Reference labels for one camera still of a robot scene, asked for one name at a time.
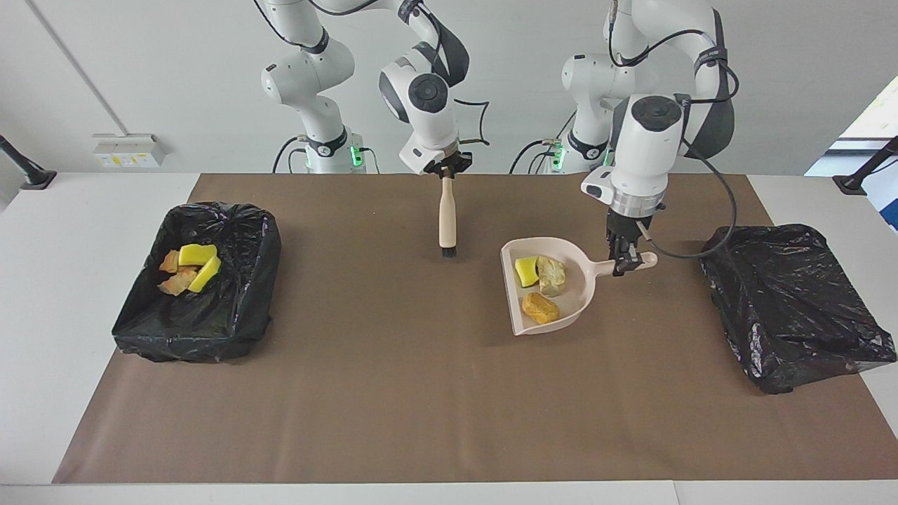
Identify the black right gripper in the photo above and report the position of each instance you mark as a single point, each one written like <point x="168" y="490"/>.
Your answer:
<point x="449" y="165"/>

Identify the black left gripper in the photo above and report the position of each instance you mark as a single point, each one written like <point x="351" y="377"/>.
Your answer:
<point x="626" y="228"/>

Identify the beige hand brush black bristles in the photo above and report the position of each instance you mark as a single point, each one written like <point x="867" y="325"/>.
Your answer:
<point x="447" y="217"/>

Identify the beige plastic dustpan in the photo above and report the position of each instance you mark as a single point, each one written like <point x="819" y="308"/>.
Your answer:
<point x="572" y="280"/>

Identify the pale bread chunk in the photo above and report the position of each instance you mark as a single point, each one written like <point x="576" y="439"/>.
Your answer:
<point x="551" y="275"/>

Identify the brown bread roll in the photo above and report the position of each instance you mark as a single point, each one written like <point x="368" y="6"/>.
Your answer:
<point x="541" y="307"/>

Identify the green and yellow sponge piece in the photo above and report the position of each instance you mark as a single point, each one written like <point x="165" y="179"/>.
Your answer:
<point x="205" y="273"/>

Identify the orange croissant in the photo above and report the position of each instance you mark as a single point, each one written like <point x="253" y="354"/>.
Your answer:
<point x="170" y="261"/>
<point x="177" y="283"/>

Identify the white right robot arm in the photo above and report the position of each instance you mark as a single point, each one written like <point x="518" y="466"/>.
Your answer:
<point x="421" y="105"/>

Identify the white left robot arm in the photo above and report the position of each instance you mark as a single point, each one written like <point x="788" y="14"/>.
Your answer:
<point x="649" y="140"/>

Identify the black bag lined bin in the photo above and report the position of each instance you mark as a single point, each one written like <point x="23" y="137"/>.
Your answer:
<point x="793" y="308"/>
<point x="210" y="322"/>

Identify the brown table mat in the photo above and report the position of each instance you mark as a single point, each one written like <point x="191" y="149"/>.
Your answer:
<point x="449" y="435"/>

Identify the white wall socket box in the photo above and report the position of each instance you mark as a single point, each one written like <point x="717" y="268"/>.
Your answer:
<point x="130" y="151"/>

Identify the grey wall conduit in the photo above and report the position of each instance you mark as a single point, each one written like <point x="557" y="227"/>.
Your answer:
<point x="77" y="66"/>

